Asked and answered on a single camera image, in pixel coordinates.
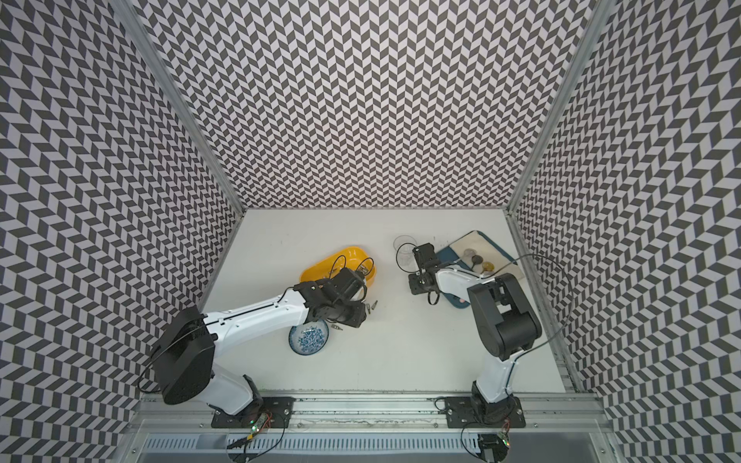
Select blue white ceramic bowl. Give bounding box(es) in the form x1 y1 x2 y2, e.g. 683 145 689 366
289 320 329 356

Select screws in bowl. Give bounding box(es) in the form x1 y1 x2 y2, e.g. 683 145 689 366
297 327 326 352

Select teal tray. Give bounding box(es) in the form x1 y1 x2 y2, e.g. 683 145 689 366
436 243 516 308

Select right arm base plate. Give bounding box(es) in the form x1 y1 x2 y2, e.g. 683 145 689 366
442 395 527 429

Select yellow plastic storage box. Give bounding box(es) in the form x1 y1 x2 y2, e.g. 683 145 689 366
300 246 376 287

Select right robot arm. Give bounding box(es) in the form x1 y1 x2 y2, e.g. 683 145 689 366
408 243 542 428

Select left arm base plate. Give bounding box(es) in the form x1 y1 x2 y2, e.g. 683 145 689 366
210 395 295 429

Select aluminium front rail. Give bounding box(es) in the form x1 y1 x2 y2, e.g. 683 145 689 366
123 392 615 435

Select dark round spoon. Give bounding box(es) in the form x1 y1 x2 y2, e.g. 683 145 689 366
471 255 484 271

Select clear plastic cup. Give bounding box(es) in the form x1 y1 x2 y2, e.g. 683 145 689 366
393 235 417 272

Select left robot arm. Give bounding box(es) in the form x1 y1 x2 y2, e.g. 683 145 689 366
148 264 374 419

